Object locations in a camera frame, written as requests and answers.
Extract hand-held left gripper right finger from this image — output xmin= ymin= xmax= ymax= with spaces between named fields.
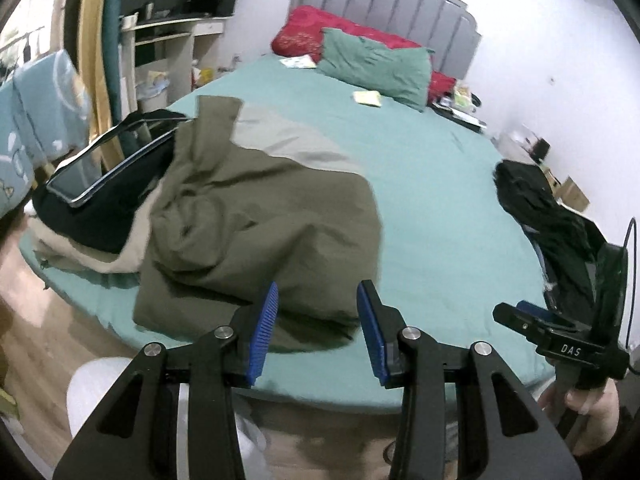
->
xmin=356 ymin=280 xmax=583 ymax=480

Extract person's right hand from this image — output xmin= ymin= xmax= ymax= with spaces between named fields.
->
xmin=539 ymin=379 xmax=622 ymax=437

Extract green pillow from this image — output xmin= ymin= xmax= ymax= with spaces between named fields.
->
xmin=316 ymin=27 xmax=435 ymax=111

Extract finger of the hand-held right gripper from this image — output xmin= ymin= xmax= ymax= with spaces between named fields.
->
xmin=492 ymin=302 xmax=551 ymax=345
xmin=516 ymin=300 xmax=577 ymax=331

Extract white trash bin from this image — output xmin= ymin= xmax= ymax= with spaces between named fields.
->
xmin=136 ymin=67 xmax=172 ymax=112

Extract grey padded headboard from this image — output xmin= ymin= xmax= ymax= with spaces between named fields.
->
xmin=290 ymin=0 xmax=483 ymax=81

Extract white nightstand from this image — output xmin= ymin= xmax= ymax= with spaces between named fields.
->
xmin=495 ymin=129 xmax=552 ymax=162

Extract cardboard boxes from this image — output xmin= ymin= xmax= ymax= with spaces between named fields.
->
xmin=544 ymin=167 xmax=591 ymax=213

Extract teal curtain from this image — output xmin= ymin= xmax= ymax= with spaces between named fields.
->
xmin=100 ymin=0 xmax=163 ymax=126

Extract tablet with grey case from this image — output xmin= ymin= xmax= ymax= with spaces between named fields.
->
xmin=46 ymin=110 xmax=193 ymax=208

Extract yellow curtain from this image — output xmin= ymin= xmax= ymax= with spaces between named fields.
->
xmin=77 ymin=0 xmax=123 ymax=171

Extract black glossy box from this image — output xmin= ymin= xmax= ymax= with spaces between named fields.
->
xmin=547 ymin=210 xmax=629 ymax=353

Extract bed with green sheet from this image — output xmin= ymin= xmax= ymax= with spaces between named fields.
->
xmin=20 ymin=52 xmax=556 ymax=408

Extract black folded cloth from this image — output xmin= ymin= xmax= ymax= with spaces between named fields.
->
xmin=32 ymin=110 xmax=178 ymax=256

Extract metal drying rack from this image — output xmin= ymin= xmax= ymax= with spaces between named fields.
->
xmin=0 ymin=25 xmax=56 ymax=63

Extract black cable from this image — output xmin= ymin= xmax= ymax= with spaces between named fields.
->
xmin=621 ymin=216 xmax=640 ymax=353

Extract beige folded cloth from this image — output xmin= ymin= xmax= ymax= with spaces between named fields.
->
xmin=30 ymin=195 xmax=163 ymax=277

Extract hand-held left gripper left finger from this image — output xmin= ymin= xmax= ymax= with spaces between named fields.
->
xmin=52 ymin=281 xmax=279 ymax=480

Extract white computer desk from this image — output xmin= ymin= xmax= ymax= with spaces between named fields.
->
xmin=120 ymin=14 xmax=234 ymax=111

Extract blue printed cloth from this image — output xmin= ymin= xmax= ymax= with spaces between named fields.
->
xmin=0 ymin=50 xmax=94 ymax=221

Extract olive green hooded jacket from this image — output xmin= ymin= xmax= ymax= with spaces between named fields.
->
xmin=134 ymin=95 xmax=383 ymax=353

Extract pile of black clothes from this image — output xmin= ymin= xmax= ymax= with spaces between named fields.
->
xmin=492 ymin=159 xmax=608 ymax=311

